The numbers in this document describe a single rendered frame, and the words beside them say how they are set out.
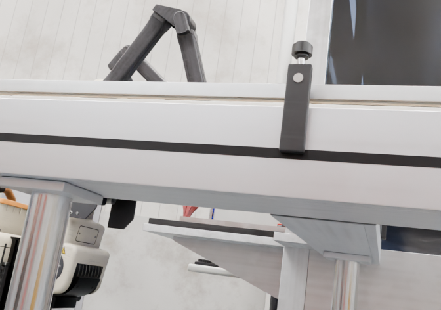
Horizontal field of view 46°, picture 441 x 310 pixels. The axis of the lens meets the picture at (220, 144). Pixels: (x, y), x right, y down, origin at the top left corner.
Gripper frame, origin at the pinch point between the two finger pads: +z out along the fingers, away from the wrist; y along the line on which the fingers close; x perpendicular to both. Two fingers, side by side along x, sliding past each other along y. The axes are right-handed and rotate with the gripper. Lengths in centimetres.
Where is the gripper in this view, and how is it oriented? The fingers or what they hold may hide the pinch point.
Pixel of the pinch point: (185, 219)
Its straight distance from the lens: 154.4
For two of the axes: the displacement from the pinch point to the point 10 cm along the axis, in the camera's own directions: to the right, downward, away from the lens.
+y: 9.2, 2.2, -3.3
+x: 2.6, 2.9, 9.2
